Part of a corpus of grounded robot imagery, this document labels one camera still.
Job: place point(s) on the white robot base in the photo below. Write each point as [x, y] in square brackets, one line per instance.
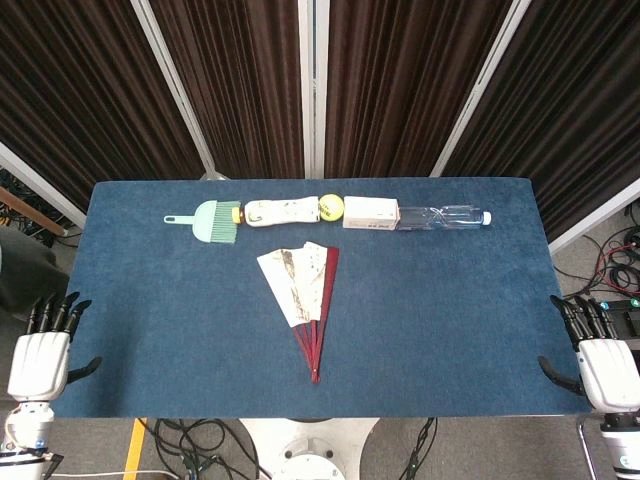
[310, 450]

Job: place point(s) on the teal plastic brush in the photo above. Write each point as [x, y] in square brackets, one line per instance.
[212, 222]

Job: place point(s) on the yellow floor tape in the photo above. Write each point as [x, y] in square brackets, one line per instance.
[134, 450]

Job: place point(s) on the blue table cloth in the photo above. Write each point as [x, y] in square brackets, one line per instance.
[425, 320]

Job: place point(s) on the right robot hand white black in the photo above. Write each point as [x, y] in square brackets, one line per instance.
[612, 372]

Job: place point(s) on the white cardboard box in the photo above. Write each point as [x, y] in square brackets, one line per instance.
[370, 212]

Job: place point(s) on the wooden stick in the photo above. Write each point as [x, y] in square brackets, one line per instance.
[35, 212]

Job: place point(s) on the yellow tennis ball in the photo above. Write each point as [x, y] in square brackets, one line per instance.
[331, 207]

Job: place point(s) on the red ribbed paper folding fan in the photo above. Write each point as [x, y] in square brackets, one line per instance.
[305, 290]

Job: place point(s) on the clear plastic water bottle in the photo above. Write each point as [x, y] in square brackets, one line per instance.
[440, 217]

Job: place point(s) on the brown curtain partition panel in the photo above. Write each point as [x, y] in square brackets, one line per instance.
[575, 100]
[400, 85]
[75, 90]
[240, 85]

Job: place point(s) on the white bottle yellow cap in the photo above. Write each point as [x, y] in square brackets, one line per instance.
[280, 212]

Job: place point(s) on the black foot pedal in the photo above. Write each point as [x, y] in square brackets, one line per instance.
[630, 325]

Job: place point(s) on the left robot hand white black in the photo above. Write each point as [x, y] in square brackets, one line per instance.
[37, 367]

